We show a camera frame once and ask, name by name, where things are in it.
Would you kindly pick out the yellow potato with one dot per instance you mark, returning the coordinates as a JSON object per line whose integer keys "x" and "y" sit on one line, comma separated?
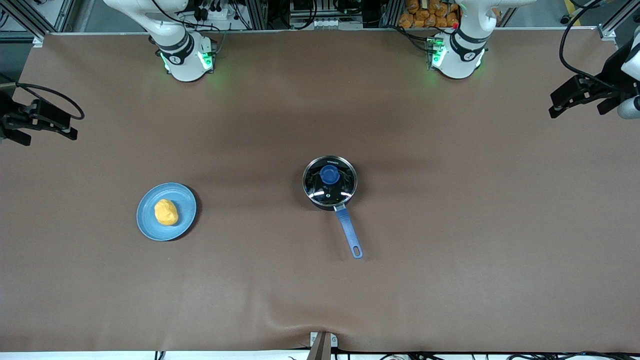
{"x": 166, "y": 212}

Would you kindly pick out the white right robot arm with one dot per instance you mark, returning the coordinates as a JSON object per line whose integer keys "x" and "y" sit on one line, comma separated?
{"x": 182, "y": 65}

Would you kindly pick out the pile of orange lumpy objects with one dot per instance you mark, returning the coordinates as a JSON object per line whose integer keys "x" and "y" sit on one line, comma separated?
{"x": 425, "y": 15}

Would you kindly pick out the glass lid with blue knob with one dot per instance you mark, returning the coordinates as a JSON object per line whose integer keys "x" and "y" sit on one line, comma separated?
{"x": 330, "y": 175}

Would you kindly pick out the aluminium frame profile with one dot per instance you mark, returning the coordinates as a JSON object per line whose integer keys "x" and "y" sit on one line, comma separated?
{"x": 30, "y": 20}
{"x": 612, "y": 25}

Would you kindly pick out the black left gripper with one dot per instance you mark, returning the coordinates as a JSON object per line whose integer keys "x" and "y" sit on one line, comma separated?
{"x": 606, "y": 85}

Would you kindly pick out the white power strip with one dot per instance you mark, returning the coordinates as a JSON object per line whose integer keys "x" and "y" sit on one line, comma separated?
{"x": 215, "y": 12}

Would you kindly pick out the blue round plate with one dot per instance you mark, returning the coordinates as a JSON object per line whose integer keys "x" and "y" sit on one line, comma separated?
{"x": 182, "y": 200}

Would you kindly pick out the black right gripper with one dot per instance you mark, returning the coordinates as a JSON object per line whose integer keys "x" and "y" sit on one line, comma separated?
{"x": 7, "y": 118}

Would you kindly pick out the metal mount bracket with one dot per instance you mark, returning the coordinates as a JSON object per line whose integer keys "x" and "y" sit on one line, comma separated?
{"x": 322, "y": 346}

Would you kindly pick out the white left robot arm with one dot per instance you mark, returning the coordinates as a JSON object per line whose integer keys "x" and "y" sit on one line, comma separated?
{"x": 457, "y": 62}

